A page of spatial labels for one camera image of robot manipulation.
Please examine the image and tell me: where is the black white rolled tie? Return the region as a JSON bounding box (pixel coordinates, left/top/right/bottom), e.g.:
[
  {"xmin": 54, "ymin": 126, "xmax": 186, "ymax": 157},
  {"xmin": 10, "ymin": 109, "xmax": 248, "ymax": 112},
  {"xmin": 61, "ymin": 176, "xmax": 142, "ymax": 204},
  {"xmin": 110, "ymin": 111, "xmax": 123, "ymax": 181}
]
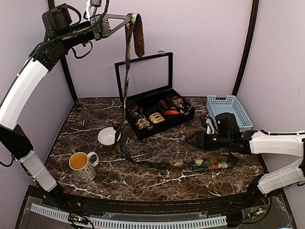
[{"xmin": 178, "ymin": 104, "xmax": 192, "ymax": 115}]

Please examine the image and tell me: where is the red dark rolled tie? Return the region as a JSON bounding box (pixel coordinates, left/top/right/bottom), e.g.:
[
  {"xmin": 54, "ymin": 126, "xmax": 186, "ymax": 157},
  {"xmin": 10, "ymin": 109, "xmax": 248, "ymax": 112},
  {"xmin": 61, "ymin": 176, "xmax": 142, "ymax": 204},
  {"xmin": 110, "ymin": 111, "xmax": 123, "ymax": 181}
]
[{"xmin": 127, "ymin": 101, "xmax": 139, "ymax": 114}]

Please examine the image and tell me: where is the camouflage patterned necktie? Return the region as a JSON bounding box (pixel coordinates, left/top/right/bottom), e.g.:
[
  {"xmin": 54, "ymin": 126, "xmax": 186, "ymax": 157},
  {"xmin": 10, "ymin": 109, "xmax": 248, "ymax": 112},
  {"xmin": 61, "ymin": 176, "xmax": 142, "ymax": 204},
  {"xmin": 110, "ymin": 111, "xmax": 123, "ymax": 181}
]
[{"xmin": 114, "ymin": 13, "xmax": 237, "ymax": 172}]

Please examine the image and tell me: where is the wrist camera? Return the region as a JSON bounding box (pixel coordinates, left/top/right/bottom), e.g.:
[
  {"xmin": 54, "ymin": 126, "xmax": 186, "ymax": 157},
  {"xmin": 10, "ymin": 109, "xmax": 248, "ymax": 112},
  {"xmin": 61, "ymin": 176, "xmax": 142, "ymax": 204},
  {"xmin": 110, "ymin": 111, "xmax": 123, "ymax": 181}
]
[
  {"xmin": 201, "ymin": 115, "xmax": 218, "ymax": 134},
  {"xmin": 83, "ymin": 0, "xmax": 102, "ymax": 20}
]

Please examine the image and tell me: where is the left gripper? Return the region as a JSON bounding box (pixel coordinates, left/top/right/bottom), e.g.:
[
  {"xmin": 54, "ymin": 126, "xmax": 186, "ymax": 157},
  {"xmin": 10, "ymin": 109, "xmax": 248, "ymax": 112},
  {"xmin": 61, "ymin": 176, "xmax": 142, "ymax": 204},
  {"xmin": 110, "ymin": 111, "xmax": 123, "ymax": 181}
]
[{"xmin": 56, "ymin": 11, "xmax": 130, "ymax": 48}]

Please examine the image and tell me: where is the white and orange bowl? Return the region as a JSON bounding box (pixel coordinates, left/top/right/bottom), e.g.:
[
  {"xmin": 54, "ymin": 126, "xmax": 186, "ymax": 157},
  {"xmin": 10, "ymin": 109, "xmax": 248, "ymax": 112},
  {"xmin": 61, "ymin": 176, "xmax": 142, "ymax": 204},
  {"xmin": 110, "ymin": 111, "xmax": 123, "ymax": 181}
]
[{"xmin": 97, "ymin": 127, "xmax": 116, "ymax": 147}]

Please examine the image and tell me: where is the white perforated cable duct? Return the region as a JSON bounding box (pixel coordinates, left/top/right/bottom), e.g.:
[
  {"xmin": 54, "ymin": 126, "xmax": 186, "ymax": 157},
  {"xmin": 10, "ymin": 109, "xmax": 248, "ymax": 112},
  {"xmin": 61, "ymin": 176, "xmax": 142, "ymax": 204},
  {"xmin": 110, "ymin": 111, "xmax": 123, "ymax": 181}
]
[{"xmin": 30, "ymin": 203, "xmax": 228, "ymax": 229}]

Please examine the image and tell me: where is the cream striped rolled tie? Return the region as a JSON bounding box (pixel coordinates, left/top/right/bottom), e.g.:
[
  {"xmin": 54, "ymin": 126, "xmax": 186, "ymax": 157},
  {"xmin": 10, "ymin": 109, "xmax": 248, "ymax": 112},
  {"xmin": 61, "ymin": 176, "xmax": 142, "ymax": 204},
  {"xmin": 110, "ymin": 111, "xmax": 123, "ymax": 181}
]
[{"xmin": 149, "ymin": 112, "xmax": 165, "ymax": 124}]

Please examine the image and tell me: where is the patterned mug with orange liquid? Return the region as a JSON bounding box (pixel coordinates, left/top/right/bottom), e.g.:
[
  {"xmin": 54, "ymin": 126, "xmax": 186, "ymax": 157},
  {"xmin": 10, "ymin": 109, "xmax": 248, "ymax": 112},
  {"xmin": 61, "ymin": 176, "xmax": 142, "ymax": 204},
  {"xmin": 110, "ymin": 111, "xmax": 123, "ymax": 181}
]
[{"xmin": 69, "ymin": 152, "xmax": 100, "ymax": 183}]

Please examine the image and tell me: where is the orange black rolled tie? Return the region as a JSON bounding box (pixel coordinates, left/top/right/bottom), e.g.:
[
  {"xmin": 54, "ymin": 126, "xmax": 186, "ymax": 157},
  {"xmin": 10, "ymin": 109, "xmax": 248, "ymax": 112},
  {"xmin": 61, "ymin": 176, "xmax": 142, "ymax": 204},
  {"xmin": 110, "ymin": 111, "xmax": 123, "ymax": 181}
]
[{"xmin": 164, "ymin": 107, "xmax": 180, "ymax": 116}]

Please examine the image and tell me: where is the tan patterned rolled tie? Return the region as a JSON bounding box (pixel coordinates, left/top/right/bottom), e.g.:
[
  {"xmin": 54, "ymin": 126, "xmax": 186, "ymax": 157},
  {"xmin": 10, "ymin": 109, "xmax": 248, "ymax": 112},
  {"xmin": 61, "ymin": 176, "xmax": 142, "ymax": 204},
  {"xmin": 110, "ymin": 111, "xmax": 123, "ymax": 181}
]
[{"xmin": 169, "ymin": 96, "xmax": 184, "ymax": 107}]

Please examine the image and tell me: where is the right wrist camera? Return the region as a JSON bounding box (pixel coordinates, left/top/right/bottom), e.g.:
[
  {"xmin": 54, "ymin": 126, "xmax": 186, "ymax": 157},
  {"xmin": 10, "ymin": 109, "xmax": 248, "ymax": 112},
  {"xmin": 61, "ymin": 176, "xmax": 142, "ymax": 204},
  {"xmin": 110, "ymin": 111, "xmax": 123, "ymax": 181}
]
[{"xmin": 201, "ymin": 115, "xmax": 218, "ymax": 134}]

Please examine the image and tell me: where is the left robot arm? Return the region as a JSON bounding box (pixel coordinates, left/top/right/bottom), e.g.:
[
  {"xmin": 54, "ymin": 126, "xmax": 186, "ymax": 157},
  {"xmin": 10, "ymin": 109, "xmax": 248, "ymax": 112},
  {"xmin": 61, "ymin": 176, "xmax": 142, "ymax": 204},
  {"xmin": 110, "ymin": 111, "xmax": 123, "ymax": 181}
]
[{"xmin": 0, "ymin": 1, "xmax": 136, "ymax": 208}]

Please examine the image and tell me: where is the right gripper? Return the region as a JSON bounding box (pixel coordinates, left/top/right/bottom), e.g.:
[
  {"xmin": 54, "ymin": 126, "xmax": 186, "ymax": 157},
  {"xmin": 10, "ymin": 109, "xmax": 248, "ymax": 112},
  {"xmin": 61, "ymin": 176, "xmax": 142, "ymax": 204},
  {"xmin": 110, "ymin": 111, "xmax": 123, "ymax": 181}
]
[{"xmin": 185, "ymin": 130, "xmax": 232, "ymax": 152}]

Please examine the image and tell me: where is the blue plastic basket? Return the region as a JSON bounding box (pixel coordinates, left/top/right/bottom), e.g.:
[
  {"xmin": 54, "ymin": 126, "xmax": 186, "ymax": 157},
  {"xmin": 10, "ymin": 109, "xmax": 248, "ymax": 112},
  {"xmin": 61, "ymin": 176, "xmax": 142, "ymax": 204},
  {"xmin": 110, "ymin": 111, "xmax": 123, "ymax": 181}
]
[{"xmin": 206, "ymin": 95, "xmax": 253, "ymax": 132}]

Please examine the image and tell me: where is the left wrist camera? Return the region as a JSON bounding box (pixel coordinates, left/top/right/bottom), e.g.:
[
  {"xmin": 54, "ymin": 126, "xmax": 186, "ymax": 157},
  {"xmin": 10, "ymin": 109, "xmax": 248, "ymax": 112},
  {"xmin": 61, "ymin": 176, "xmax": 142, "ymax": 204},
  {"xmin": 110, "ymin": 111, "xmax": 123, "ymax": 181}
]
[{"xmin": 83, "ymin": 0, "xmax": 102, "ymax": 20}]

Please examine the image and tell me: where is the blue dotted rolled tie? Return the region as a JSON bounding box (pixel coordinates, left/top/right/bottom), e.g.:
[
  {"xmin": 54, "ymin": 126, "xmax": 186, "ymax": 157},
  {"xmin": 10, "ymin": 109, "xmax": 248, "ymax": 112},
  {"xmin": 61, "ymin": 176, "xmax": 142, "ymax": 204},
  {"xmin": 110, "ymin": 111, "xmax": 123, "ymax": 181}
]
[{"xmin": 130, "ymin": 110, "xmax": 143, "ymax": 121}]

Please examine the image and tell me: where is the floral dark rolled tie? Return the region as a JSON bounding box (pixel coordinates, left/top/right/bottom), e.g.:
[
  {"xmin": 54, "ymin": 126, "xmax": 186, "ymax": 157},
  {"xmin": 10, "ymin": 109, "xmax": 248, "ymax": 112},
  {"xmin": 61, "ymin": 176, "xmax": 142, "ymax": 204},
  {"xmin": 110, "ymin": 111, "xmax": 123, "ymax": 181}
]
[{"xmin": 136, "ymin": 117, "xmax": 151, "ymax": 129}]

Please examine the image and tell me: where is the brown rolled tie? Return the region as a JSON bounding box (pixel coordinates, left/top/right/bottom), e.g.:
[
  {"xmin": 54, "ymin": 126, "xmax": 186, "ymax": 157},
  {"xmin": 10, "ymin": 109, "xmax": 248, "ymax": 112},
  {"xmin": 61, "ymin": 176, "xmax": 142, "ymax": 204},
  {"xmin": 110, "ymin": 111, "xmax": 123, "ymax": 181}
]
[{"xmin": 157, "ymin": 99, "xmax": 170, "ymax": 114}]

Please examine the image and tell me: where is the black tie storage box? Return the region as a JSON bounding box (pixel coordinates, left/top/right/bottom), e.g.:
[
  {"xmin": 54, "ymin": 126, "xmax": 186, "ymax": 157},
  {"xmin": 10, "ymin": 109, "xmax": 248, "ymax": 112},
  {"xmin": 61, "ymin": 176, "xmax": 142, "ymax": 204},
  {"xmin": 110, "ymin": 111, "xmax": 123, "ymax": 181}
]
[{"xmin": 114, "ymin": 52, "xmax": 195, "ymax": 140}]

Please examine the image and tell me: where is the black front rail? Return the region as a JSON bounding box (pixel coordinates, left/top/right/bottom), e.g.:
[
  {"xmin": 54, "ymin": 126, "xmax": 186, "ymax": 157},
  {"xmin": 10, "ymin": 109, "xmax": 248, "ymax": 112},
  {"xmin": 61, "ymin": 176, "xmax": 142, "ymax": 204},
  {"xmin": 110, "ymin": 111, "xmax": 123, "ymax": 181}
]
[{"xmin": 26, "ymin": 185, "xmax": 272, "ymax": 218}]

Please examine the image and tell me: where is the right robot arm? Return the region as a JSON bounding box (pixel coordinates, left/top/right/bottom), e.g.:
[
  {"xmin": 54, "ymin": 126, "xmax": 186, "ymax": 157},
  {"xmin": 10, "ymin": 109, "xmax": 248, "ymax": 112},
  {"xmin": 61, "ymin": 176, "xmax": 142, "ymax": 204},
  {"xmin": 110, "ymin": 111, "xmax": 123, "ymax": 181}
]
[{"xmin": 186, "ymin": 113, "xmax": 305, "ymax": 207}]

